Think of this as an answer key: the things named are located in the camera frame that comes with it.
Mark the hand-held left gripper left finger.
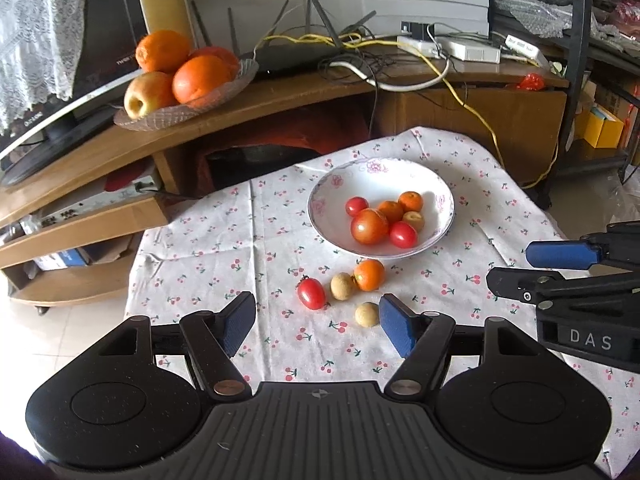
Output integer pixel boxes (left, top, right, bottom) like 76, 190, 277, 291
100, 291, 257, 402

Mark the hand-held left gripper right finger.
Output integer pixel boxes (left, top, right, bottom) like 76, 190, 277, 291
378, 294, 538, 402

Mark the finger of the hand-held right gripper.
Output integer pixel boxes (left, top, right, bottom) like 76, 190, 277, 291
527, 221, 640, 268
486, 267, 640, 308

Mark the large red tomato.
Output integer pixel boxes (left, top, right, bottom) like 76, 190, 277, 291
350, 208, 390, 246

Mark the white floral bowl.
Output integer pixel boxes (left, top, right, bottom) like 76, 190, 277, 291
306, 158, 456, 260

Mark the floral white tablecloth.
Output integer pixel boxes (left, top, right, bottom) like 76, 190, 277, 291
124, 126, 640, 480

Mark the yellow box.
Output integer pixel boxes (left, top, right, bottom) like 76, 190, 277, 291
582, 105, 626, 149

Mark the dark pot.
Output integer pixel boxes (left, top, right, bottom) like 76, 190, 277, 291
207, 145, 321, 191

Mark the white socket device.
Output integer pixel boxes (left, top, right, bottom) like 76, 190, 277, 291
132, 175, 163, 195

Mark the red flat item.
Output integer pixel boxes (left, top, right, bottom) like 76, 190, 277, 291
104, 162, 156, 192

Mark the blue white box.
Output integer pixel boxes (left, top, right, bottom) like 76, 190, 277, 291
35, 247, 91, 271

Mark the black metal rack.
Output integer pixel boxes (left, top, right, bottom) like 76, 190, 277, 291
487, 0, 640, 211

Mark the small white device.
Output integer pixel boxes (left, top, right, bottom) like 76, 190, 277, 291
505, 34, 550, 67

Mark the glass fruit dish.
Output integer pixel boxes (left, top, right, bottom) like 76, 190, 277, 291
113, 57, 260, 132

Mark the white box device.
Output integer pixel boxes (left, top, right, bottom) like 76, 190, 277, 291
437, 36, 502, 64

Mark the wooden tv stand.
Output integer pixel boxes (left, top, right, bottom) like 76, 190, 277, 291
0, 52, 571, 311

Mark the bubble wrap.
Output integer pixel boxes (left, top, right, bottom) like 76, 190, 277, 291
492, 0, 598, 38

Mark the large orange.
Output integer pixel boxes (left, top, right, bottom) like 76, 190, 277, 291
189, 46, 241, 78
172, 55, 233, 105
135, 29, 192, 74

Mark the yellow red apple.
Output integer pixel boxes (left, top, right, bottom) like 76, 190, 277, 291
123, 71, 180, 120

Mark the black router with antennas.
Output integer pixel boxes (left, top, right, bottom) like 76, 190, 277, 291
190, 0, 378, 78

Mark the black television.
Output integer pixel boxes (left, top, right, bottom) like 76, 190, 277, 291
0, 0, 151, 186

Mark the yellow cylinder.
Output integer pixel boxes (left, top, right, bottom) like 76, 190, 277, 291
132, 0, 193, 51

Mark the white lace cloth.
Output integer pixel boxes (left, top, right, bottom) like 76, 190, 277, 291
0, 0, 88, 133

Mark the yellow cable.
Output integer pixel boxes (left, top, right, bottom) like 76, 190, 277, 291
260, 32, 558, 188

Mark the black cable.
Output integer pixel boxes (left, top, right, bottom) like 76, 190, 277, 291
320, 50, 481, 138

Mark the white cable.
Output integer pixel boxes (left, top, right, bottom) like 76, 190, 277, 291
330, 55, 451, 92

